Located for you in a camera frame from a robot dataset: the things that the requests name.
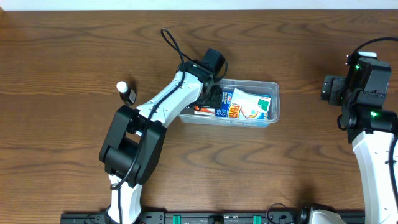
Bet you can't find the dark syrup bottle white cap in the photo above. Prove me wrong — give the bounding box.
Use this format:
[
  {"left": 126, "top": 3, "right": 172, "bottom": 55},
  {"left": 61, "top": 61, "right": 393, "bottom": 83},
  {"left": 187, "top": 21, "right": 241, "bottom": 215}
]
[{"left": 116, "top": 81, "right": 136, "bottom": 106}]

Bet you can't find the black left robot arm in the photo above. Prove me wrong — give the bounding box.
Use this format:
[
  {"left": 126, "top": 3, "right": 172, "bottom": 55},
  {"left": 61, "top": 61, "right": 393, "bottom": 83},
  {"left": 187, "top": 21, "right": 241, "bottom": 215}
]
[{"left": 99, "top": 49, "right": 228, "bottom": 223}]

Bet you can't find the blue Kool Fever box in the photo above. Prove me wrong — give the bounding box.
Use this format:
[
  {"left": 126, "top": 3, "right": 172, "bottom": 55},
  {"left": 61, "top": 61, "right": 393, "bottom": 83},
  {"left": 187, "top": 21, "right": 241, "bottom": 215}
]
[{"left": 216, "top": 90, "right": 271, "bottom": 120}]

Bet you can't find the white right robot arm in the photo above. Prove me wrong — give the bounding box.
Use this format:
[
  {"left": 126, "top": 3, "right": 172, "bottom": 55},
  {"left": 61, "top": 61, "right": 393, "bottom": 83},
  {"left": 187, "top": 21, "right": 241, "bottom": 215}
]
[{"left": 321, "top": 52, "right": 397, "bottom": 223}]

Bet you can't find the black mounting rail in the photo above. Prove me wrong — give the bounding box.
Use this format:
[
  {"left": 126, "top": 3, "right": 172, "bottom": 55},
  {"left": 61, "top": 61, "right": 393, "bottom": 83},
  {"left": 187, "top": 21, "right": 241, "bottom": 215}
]
[{"left": 60, "top": 210, "right": 365, "bottom": 224}]

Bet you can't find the red Panadol box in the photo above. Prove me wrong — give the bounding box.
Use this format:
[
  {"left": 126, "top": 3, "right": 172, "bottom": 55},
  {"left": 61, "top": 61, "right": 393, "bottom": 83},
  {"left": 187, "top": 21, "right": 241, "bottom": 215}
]
[{"left": 194, "top": 106, "right": 216, "bottom": 116}]

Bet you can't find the white green medicine box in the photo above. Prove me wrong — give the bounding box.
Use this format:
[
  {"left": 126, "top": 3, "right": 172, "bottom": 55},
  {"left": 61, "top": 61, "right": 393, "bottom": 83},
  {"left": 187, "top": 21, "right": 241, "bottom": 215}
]
[{"left": 231, "top": 88, "right": 271, "bottom": 113}]

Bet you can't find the clear plastic container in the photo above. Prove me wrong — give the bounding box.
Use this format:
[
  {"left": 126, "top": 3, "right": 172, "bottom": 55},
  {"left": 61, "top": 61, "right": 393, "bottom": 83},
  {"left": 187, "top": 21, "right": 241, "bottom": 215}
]
[{"left": 179, "top": 79, "right": 280, "bottom": 128}]

